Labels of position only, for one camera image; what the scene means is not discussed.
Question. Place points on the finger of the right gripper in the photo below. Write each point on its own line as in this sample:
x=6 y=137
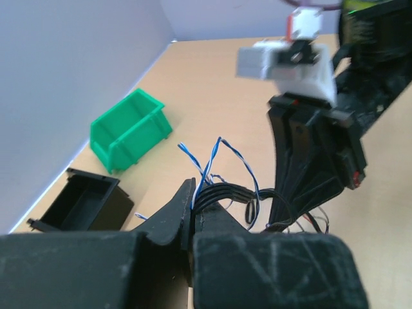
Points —
x=306 y=173

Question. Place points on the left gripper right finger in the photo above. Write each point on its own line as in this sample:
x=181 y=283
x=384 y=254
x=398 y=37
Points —
x=235 y=268

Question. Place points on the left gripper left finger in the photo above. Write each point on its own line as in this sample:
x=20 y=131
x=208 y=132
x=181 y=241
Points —
x=147 y=267

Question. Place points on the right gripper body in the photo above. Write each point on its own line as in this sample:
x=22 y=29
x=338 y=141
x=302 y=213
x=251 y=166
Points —
x=363 y=95

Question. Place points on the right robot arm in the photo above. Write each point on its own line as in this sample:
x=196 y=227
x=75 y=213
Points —
x=372 y=33

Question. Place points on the black plastic bin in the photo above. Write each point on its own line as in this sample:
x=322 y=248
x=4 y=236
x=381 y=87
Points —
x=88 y=201

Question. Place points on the green plastic bin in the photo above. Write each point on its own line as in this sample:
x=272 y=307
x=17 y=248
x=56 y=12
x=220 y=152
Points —
x=127 y=131

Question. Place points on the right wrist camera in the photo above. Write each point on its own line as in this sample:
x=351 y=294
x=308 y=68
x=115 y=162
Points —
x=296 y=63

